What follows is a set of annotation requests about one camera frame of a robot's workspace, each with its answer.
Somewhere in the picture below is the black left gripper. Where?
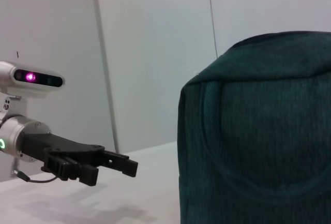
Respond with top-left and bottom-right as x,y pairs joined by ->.
20,131 -> 139,187

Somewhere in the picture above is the dark teal lunch bag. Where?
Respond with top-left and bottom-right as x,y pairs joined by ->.
177,30 -> 331,224

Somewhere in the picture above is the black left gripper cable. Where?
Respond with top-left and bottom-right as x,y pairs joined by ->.
14,168 -> 57,183

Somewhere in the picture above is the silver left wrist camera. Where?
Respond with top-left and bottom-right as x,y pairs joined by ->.
0,61 -> 65,121

